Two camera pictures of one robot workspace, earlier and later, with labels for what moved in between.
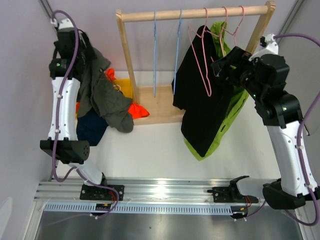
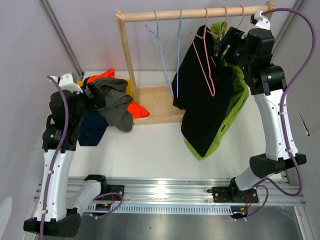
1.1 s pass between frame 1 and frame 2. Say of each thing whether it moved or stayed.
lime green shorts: stayed
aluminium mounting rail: stayed
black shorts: stayed
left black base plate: stayed
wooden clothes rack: stayed
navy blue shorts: stayed
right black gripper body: moved
